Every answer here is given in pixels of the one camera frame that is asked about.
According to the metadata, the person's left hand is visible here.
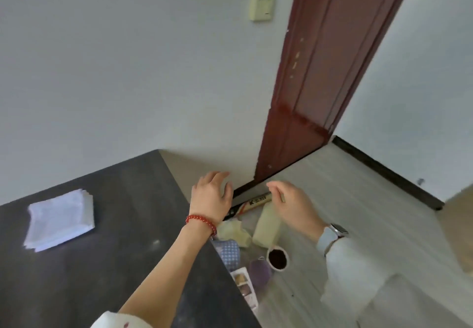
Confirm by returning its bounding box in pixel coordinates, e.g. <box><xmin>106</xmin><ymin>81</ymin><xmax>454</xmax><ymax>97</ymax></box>
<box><xmin>190</xmin><ymin>171</ymin><xmax>234</xmax><ymax>225</ymax></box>

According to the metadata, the stack of white napkins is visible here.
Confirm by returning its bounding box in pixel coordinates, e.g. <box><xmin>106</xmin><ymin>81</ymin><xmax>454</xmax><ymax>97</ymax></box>
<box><xmin>23</xmin><ymin>189</ymin><xmax>96</xmax><ymax>254</ymax></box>

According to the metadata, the red-brown wooden door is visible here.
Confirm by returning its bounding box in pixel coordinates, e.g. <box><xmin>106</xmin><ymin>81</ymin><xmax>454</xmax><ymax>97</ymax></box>
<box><xmin>254</xmin><ymin>0</ymin><xmax>421</xmax><ymax>183</ymax></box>

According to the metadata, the red bead bracelet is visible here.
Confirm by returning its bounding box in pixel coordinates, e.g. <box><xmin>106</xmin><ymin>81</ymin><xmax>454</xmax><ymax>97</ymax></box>
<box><xmin>185</xmin><ymin>214</ymin><xmax>218</xmax><ymax>237</ymax></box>

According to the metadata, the blue checked cloth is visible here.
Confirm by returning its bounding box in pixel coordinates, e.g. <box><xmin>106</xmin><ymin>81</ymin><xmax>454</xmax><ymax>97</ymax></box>
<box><xmin>211</xmin><ymin>239</ymin><xmax>240</xmax><ymax>271</ymax></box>

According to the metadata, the black baseboard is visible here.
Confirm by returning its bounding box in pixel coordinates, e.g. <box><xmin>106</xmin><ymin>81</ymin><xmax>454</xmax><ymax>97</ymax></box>
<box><xmin>331</xmin><ymin>136</ymin><xmax>445</xmax><ymax>211</ymax></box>

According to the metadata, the grey wristwatch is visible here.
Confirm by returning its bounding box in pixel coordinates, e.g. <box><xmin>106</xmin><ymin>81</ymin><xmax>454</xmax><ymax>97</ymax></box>
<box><xmin>317</xmin><ymin>223</ymin><xmax>349</xmax><ymax>257</ymax></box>

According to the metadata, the beige furniture piece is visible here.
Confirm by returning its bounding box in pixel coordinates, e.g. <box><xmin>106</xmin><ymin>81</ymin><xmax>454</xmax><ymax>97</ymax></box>
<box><xmin>439</xmin><ymin>183</ymin><xmax>473</xmax><ymax>277</ymax></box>

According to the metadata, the purple round pouch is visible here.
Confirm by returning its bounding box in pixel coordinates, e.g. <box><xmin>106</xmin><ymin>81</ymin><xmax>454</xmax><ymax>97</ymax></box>
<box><xmin>246</xmin><ymin>258</ymin><xmax>273</xmax><ymax>292</ymax></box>

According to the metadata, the person's left forearm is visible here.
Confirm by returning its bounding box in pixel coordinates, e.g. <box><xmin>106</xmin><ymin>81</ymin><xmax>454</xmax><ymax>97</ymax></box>
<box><xmin>118</xmin><ymin>224</ymin><xmax>216</xmax><ymax>319</ymax></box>

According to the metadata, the person's right forearm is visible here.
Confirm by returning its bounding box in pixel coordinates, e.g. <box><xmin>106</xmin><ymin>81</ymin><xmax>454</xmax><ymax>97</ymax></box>
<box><xmin>317</xmin><ymin>236</ymin><xmax>407</xmax><ymax>328</ymax></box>

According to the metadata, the crumpled cream paper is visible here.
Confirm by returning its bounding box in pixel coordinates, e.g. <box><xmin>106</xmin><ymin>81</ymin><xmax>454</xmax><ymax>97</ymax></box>
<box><xmin>216</xmin><ymin>219</ymin><xmax>253</xmax><ymax>248</ymax></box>

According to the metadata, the cream wall switch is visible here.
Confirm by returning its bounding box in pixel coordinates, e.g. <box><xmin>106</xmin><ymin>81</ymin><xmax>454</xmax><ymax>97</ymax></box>
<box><xmin>249</xmin><ymin>0</ymin><xmax>277</xmax><ymax>22</ymax></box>

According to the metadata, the person's right hand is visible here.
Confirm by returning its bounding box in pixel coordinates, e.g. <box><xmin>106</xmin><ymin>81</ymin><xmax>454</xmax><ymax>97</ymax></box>
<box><xmin>266</xmin><ymin>181</ymin><xmax>326</xmax><ymax>242</ymax></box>

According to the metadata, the cream rectangular block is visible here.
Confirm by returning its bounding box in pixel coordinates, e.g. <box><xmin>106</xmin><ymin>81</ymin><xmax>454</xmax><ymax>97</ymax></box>
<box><xmin>252</xmin><ymin>204</ymin><xmax>282</xmax><ymax>248</ymax></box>

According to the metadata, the printed paper leaflet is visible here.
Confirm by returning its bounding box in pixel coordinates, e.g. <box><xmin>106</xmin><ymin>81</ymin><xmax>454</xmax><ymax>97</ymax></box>
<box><xmin>229</xmin><ymin>267</ymin><xmax>259</xmax><ymax>312</ymax></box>

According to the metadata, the white cup with dark inside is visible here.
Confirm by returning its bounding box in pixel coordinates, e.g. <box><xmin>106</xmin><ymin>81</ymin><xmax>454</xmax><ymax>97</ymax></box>
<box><xmin>266</xmin><ymin>245</ymin><xmax>290</xmax><ymax>272</ymax></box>

